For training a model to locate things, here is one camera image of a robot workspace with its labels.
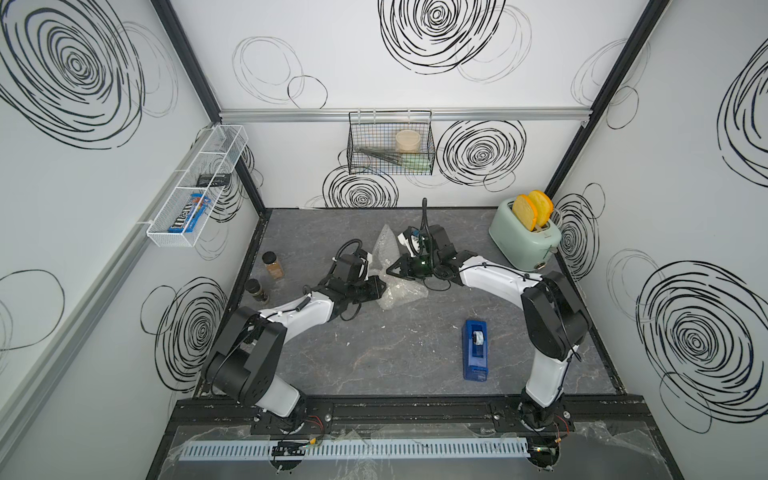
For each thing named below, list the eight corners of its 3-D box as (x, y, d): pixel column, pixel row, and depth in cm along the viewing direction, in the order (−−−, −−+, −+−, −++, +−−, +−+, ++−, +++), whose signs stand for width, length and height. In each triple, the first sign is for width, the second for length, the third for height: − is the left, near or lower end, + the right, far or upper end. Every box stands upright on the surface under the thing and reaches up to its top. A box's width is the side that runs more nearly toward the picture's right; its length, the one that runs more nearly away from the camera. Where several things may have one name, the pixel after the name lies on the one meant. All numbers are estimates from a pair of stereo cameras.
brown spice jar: (268, 281, 102) (259, 265, 94) (272, 267, 105) (264, 251, 98) (282, 281, 102) (274, 265, 94) (286, 267, 105) (278, 251, 98)
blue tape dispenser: (463, 381, 81) (468, 373, 75) (461, 328, 91) (466, 318, 85) (485, 384, 81) (492, 376, 75) (480, 331, 90) (487, 320, 85)
